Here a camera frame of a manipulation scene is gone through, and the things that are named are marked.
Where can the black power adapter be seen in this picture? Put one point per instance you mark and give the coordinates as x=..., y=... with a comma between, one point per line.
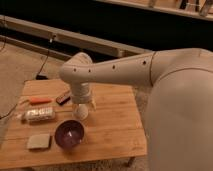
x=41, y=77

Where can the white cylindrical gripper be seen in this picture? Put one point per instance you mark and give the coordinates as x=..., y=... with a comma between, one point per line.
x=82, y=94

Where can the wooden table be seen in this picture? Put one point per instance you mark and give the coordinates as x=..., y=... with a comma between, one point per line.
x=112, y=130

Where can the white paper cup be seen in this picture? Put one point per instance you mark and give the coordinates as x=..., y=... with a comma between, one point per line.
x=81, y=112

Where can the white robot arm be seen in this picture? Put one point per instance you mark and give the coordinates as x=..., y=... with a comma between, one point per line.
x=179, y=114

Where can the beige sponge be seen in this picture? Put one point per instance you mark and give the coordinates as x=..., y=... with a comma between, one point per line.
x=39, y=141

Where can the orange carrot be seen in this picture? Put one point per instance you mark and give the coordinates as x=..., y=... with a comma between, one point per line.
x=36, y=100

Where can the clear plastic bottle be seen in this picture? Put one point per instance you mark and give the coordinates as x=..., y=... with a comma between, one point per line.
x=38, y=114

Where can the purple ceramic bowl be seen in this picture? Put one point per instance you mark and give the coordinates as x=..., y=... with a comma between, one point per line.
x=69, y=134

